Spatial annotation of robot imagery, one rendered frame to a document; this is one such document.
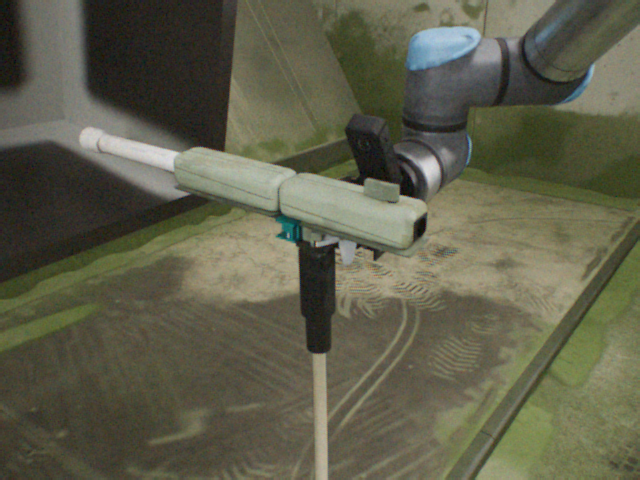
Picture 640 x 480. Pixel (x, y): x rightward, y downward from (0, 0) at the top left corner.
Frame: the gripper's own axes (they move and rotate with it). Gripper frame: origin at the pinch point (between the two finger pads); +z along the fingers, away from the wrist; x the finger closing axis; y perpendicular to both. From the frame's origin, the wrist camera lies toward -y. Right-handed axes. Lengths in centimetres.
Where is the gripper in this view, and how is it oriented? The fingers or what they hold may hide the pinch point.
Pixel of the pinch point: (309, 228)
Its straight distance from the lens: 62.9
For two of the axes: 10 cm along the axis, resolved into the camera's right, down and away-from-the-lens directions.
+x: -8.4, -2.5, 4.9
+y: 0.1, 8.9, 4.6
